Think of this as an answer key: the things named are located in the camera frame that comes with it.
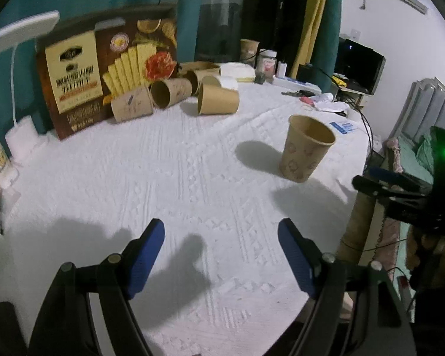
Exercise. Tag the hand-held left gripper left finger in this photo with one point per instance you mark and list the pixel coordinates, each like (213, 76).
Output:
(145, 257)

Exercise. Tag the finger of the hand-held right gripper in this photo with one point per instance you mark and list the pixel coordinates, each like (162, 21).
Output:
(372, 186)
(384, 173)

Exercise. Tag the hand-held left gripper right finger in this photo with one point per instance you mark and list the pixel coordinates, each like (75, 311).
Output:
(296, 257)

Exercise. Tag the plain brown paper cup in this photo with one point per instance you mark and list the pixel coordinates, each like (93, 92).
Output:
(218, 100)

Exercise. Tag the person's right hand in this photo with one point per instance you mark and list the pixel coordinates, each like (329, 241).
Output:
(428, 254)

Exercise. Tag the green cushion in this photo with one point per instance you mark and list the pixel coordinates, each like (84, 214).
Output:
(425, 152)

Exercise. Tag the blue and white card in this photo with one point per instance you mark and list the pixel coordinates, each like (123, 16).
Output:
(343, 127)

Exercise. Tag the white textured tablecloth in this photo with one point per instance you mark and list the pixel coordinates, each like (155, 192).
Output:
(170, 193)

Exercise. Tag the crumpled white paper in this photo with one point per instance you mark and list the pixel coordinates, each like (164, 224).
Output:
(330, 103)

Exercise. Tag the black monitor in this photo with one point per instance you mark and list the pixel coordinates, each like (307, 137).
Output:
(359, 65)

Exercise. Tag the bunch of keys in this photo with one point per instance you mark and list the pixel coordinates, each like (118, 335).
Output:
(296, 93)

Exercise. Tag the small white bottle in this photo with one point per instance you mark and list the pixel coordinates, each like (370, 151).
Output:
(282, 69)

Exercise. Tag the teal curtain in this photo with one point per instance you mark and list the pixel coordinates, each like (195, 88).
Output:
(332, 26)

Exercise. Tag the clear jar with label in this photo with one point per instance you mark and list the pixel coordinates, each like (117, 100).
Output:
(266, 65)

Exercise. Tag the yellow curtain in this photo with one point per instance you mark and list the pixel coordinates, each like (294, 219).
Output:
(313, 18)

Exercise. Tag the white tissue stack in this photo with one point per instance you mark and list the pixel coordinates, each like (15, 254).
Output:
(237, 69)

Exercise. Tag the brown cracker box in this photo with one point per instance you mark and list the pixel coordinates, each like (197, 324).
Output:
(96, 66)

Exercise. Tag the small cardboard box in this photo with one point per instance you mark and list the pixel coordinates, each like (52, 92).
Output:
(196, 66)

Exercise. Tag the white desk lamp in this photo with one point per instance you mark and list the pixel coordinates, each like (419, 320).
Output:
(18, 33)

